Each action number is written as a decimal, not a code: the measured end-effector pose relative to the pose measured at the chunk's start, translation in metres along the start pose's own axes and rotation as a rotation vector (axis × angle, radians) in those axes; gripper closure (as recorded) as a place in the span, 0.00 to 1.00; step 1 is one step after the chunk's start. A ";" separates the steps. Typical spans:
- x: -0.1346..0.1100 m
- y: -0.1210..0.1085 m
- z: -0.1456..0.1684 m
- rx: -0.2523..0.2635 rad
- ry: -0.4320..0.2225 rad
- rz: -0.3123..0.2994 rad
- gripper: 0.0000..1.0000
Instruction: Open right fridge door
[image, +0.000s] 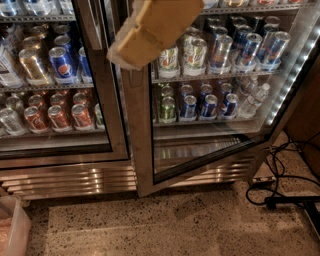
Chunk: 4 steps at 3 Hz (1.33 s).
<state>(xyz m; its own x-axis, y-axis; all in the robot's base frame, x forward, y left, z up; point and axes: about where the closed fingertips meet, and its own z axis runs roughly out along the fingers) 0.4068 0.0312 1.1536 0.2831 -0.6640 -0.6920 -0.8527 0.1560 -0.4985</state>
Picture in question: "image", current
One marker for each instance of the blue Pepsi can lower left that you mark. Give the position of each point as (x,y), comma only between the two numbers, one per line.
(188,110)

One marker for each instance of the red cola can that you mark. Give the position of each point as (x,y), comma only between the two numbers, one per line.
(58,117)
(36,119)
(82,117)

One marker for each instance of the white green soda can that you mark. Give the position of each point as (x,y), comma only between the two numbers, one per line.
(168,63)
(195,57)

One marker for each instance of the blue pepsi can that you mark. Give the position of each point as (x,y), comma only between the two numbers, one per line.
(209,105)
(188,110)
(227,109)
(66,70)

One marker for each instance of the clear water bottle front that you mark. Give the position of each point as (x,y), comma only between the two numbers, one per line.
(252,103)

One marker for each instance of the red cola can right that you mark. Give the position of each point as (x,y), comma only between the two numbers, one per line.
(82,117)

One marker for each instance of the silver blue energy can right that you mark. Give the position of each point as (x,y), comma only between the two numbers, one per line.
(274,45)

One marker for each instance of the silver blue energy can left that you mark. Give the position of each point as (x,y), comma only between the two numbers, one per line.
(218,60)

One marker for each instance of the blue Pepsi can lower right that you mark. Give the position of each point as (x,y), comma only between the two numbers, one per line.
(227,109)

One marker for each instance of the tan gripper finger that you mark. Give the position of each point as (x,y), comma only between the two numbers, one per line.
(154,25)

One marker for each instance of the red cola can left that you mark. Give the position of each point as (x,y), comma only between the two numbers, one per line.
(36,119)

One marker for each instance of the translucent plastic bin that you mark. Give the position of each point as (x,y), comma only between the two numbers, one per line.
(14,227)

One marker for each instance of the clear water bottle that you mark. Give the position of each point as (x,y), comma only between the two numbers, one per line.
(247,84)
(252,103)

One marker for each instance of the silver blue energy can middle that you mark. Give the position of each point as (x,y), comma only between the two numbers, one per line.
(245,60)

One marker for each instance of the blue Pepsi can front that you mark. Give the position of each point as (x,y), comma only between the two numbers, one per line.
(66,70)

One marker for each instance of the steel fridge bottom grille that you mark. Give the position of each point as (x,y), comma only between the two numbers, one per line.
(119,176)

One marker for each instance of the silver diet cola can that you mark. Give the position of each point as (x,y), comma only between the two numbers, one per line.
(12,122)

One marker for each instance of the gold soda can front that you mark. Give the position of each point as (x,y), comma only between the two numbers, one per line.
(37,72)

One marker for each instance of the silver blue energy can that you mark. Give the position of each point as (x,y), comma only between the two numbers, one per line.
(274,45)
(245,60)
(218,60)

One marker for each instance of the red cola can middle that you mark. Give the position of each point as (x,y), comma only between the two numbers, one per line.
(58,117)

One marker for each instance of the white green soda can middle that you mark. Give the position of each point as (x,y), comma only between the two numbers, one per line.
(168,63)

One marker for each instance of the glass fridge door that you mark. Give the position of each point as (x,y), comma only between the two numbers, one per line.
(81,27)
(162,151)

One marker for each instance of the blue Pepsi can lower middle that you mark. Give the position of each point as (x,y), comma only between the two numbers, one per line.
(209,105)

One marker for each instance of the white green soda can right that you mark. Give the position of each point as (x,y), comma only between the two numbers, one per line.
(195,57)

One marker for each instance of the clear water bottle back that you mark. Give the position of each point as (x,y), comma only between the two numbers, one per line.
(247,84)

